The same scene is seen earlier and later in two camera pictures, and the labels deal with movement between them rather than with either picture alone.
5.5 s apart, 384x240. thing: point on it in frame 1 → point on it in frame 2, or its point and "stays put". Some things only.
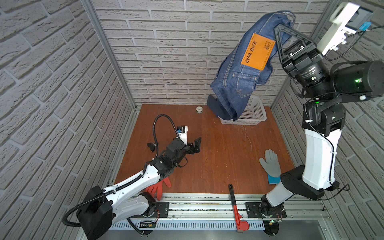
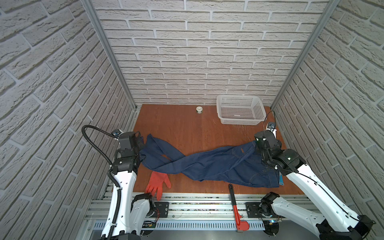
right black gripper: [307, 67] → [279, 145]
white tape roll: [199, 109] stays put
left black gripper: [194, 149] → [142, 143]
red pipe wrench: [241, 225] stays put
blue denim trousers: [249, 62] → [240, 164]
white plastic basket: [253, 113] stays put
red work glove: [158, 188] stays put
